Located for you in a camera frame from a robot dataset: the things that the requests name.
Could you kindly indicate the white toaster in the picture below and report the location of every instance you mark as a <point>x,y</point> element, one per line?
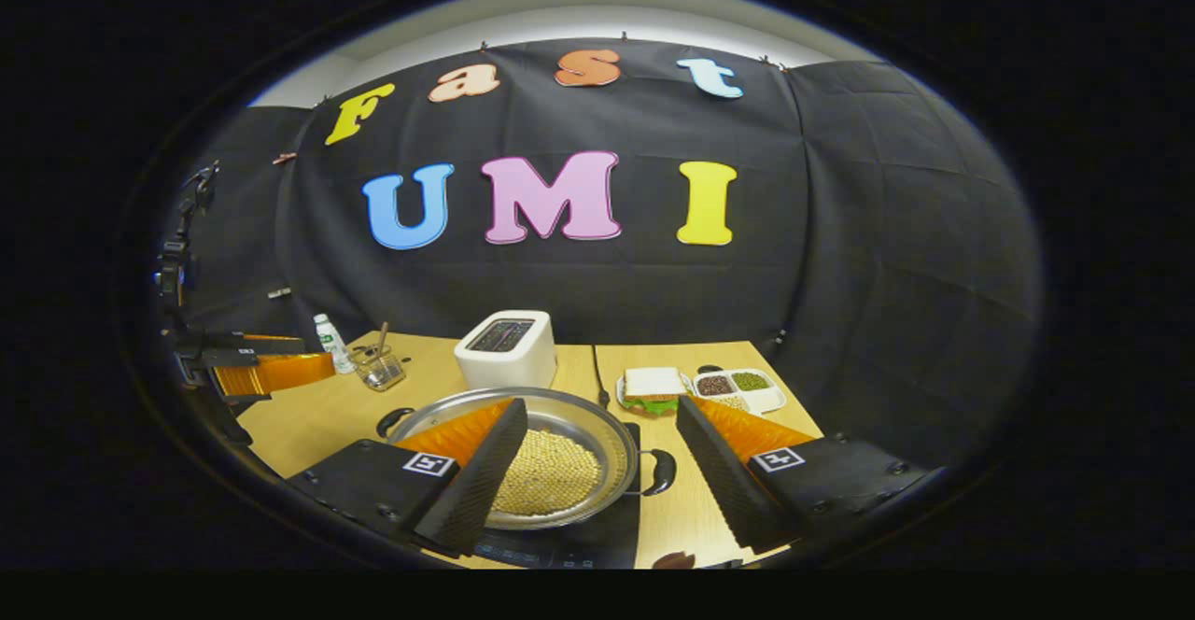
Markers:
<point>523,368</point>

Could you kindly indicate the pile of yellow soybeans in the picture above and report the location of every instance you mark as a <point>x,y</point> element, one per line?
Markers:
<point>551,471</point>

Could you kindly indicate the white divided bean tray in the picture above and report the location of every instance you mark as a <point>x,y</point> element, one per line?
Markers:
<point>770,401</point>

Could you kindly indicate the white round plate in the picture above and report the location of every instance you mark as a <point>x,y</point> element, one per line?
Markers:
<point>621,398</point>

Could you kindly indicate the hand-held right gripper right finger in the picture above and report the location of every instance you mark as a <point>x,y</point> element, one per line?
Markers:
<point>719,480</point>

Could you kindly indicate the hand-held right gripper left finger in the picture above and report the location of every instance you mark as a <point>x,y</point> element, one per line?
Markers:
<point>476,489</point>

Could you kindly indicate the black induction cooktop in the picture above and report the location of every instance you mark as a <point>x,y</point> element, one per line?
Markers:
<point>579,545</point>

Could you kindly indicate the white drink bottle green label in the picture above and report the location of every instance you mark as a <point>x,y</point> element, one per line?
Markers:
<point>331,345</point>

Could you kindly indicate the black equipment stand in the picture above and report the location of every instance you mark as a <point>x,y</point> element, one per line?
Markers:
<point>173,270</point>

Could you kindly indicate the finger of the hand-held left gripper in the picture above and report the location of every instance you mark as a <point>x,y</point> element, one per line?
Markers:
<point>280,373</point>
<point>252,345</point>

